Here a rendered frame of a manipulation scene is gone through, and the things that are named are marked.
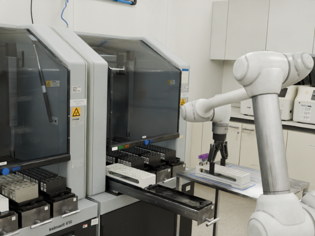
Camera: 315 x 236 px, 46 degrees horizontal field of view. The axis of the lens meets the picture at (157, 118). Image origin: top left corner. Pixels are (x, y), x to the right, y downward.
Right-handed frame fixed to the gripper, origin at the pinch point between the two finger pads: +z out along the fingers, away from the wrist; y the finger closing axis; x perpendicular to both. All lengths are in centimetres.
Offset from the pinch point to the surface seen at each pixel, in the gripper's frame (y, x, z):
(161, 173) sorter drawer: -10.4, 32.6, 8.3
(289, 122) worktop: 189, 40, -2
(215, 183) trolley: -8.9, -5.1, 5.5
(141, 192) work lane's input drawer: -44.2, 14.9, 7.2
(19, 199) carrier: -97, 37, 4
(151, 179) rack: -36.2, 16.0, 2.7
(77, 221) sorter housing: -72, 30, 19
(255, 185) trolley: 5.4, -21.2, 5.5
